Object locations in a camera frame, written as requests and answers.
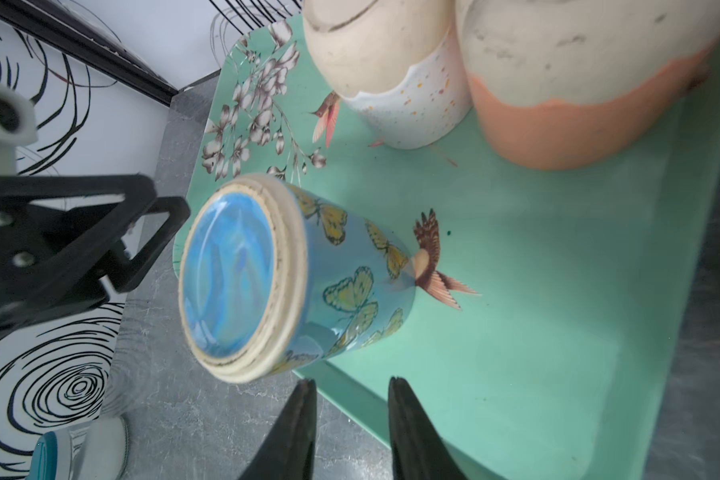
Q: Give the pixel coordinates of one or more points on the orange cream mug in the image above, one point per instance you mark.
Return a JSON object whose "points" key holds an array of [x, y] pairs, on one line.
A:
{"points": [[561, 84]]}

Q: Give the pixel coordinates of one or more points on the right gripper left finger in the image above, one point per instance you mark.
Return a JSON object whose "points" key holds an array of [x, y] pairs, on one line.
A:
{"points": [[289, 448]]}

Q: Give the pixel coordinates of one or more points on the green floral tray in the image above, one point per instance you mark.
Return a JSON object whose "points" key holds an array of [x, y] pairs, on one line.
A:
{"points": [[547, 304]]}

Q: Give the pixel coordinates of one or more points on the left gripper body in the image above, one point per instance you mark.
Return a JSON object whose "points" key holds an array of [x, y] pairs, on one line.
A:
{"points": [[48, 263]]}

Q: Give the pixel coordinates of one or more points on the speckled cream mug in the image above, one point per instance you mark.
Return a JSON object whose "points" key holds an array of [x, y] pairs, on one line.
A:
{"points": [[397, 64]]}

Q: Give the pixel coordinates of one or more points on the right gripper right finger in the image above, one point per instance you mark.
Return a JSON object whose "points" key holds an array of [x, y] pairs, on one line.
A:
{"points": [[418, 451]]}

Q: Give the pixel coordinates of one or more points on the blue mug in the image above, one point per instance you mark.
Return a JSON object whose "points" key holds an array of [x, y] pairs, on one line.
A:
{"points": [[273, 278]]}

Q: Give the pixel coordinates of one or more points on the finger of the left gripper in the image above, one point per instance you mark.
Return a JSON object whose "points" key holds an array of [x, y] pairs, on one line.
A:
{"points": [[133, 254], [66, 198]]}

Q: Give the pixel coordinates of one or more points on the teal white cup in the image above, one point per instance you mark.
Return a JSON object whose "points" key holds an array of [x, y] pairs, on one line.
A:
{"points": [[92, 450]]}

